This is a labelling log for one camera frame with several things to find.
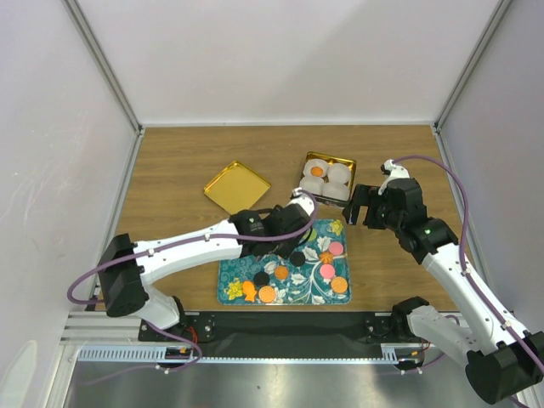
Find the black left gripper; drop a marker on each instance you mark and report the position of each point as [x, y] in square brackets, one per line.
[286, 249]

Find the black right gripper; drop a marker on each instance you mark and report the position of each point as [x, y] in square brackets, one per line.
[365, 195]

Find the green sandwich cookie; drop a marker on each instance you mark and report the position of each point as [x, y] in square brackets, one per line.
[309, 235]

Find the gold cookie tin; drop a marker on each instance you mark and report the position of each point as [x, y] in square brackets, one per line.
[332, 159]

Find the black sandwich cookie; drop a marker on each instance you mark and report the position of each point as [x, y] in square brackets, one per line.
[297, 259]
[261, 279]

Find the orange round cookie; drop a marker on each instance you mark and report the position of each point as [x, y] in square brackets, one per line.
[316, 171]

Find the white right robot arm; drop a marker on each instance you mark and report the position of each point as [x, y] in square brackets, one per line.
[499, 355]

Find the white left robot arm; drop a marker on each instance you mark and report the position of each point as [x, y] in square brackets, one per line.
[129, 270]

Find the white paper cup front right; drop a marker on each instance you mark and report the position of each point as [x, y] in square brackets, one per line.
[336, 191]

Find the white paper cup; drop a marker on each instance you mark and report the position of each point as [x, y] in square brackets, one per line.
[316, 162]
[336, 191]
[312, 184]
[338, 173]

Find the white paper cup back right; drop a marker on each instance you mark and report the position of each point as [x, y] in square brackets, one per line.
[338, 173]

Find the white paper cup front left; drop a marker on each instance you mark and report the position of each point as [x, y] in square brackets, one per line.
[312, 184]

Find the pink sandwich cookie upper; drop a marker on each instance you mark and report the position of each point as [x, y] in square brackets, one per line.
[336, 248]

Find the pink sandwich cookie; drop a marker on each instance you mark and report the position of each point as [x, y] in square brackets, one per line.
[336, 248]
[327, 271]

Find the orange flower cookie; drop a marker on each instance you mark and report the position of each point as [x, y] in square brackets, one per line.
[326, 257]

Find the white paper cup back left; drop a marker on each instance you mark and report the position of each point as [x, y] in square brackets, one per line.
[316, 162]

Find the orange swirl cookie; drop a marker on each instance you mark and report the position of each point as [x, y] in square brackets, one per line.
[281, 272]

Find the teal floral tray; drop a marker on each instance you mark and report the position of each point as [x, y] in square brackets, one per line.
[303, 286]

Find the gold tin lid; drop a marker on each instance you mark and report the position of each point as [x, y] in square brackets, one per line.
[236, 188]

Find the pink sandwich cookie lower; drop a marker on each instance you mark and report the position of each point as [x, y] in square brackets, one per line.
[327, 271]

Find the orange dotted cookie bottom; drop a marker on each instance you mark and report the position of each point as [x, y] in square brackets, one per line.
[267, 294]

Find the orange dotted cookie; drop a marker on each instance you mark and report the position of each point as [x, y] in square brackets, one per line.
[339, 285]
[267, 294]

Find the orange dotted cookie right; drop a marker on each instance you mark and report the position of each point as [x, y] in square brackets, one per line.
[339, 285]

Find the orange fish cookie bottom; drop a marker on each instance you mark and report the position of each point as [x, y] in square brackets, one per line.
[249, 291]

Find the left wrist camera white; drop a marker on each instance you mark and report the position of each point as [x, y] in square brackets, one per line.
[304, 199]

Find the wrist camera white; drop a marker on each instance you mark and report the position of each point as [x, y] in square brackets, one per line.
[304, 199]
[391, 171]

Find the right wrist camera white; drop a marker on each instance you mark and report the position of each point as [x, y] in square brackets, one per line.
[391, 171]

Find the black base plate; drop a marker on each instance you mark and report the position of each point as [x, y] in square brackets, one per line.
[296, 335]

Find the white cable duct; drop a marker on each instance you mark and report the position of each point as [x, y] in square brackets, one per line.
[171, 355]

